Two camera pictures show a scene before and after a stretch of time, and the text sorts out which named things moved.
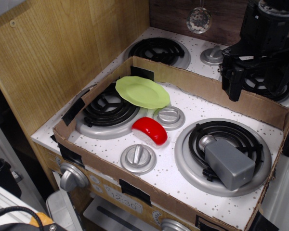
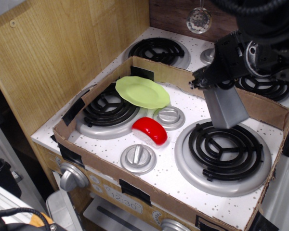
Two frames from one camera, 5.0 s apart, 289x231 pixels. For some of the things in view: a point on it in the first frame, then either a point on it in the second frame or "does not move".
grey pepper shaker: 236,169 to 226,107
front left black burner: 109,109 does not move
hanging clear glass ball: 199,20 does not move
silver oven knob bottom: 170,224 does not move
